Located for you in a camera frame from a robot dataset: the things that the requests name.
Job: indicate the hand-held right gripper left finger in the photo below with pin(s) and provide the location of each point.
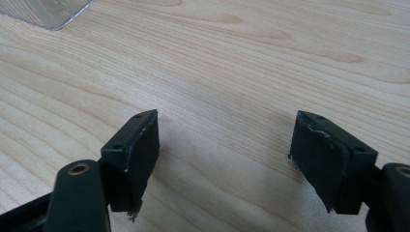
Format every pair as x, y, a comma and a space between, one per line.
141, 151

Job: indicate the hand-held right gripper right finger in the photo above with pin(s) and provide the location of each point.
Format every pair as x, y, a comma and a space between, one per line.
322, 161

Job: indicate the clear plastic container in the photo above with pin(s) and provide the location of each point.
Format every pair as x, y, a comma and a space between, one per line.
42, 11

